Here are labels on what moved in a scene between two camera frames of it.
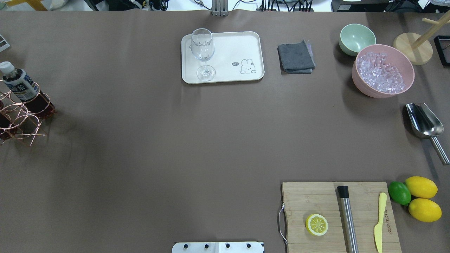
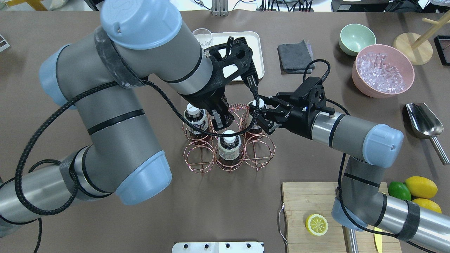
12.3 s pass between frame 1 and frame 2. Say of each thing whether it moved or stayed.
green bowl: stayed
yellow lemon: stayed
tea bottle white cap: moved
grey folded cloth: stayed
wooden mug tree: stayed
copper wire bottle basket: moved
